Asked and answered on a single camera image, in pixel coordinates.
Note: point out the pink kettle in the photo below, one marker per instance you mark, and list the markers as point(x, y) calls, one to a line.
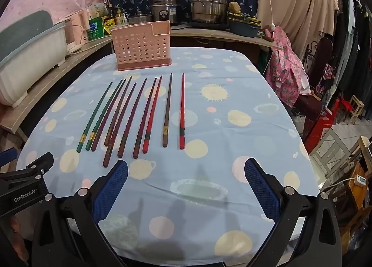
point(76, 30)

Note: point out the yellow bowl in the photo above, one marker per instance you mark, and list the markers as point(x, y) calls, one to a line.
point(247, 20)

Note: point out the white dish drainer box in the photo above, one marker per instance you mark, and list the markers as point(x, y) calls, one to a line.
point(26, 60)

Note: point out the silver rice cooker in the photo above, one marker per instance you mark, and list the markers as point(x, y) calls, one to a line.
point(164, 11)

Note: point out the white power strip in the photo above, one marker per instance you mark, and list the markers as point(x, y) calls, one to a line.
point(359, 180)

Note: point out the blue bowl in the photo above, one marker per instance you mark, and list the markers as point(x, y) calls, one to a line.
point(242, 30)

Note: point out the hanging dark clothes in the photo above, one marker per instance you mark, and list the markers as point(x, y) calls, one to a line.
point(354, 46)

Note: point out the person's left hand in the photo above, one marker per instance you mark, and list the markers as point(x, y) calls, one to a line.
point(16, 235)

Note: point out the small wooden stool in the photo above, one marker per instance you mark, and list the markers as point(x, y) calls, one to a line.
point(356, 108)

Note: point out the red plastic stool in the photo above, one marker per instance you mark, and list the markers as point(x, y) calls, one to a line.
point(319, 127)

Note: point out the dark sauce bottle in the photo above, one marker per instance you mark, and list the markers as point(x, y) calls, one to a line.
point(110, 12)

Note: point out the brown chopstick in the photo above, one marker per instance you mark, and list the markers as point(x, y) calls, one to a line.
point(167, 116)

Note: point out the white and green carton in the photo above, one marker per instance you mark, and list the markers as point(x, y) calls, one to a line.
point(97, 10)

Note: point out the red chopstick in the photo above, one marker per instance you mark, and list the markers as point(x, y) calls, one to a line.
point(182, 110)
point(149, 127)

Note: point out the beige curtain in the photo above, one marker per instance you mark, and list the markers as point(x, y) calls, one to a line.
point(299, 2)

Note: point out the yellow packet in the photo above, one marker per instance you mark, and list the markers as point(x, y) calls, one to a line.
point(109, 25)

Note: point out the oil bottle with yellow label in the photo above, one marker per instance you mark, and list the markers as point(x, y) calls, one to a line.
point(119, 17)

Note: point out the dark metal chair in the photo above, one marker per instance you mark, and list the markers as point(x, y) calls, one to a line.
point(319, 58)

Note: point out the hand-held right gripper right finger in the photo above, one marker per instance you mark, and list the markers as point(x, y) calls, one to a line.
point(261, 188)

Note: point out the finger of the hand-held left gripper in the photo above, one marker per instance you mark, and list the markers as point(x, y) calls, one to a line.
point(40, 164)
point(8, 156)

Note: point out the pink pineapple print garment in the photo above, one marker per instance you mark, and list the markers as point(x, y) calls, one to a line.
point(284, 66)

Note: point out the small pot with glass lid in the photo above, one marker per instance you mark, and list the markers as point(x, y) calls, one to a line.
point(139, 19)

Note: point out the pink perforated chopstick holder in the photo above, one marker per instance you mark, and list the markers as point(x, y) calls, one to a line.
point(139, 46)

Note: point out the brown loofah sponge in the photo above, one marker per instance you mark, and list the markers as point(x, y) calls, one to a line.
point(234, 7)

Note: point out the light blue spotted tablecloth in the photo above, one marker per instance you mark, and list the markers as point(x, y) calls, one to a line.
point(232, 104)

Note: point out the green detergent bottle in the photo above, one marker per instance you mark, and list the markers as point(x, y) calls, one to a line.
point(96, 30)

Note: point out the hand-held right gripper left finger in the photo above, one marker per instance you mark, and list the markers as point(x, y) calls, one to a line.
point(112, 188)

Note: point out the green chopstick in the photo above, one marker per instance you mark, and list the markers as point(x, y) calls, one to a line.
point(95, 133)
point(86, 133)

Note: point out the black induction cooker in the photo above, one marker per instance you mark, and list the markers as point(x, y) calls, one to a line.
point(203, 25)

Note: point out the stainless steel steamer pot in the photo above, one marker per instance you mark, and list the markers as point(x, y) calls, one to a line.
point(207, 2)

